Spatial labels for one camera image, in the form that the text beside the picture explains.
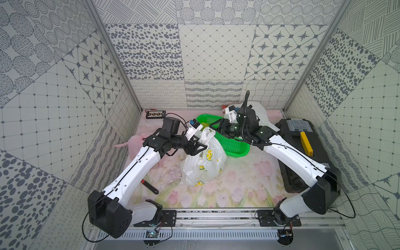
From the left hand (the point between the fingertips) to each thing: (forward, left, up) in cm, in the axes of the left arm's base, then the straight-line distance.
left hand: (205, 144), depth 71 cm
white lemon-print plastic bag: (-5, +2, -13) cm, 15 cm away
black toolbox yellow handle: (+12, -53, -5) cm, 54 cm away
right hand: (+7, -3, +2) cm, 8 cm away
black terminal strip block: (+42, +40, -23) cm, 62 cm away
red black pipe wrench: (-11, +32, -25) cm, 42 cm away
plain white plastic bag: (+27, -35, -11) cm, 46 cm away
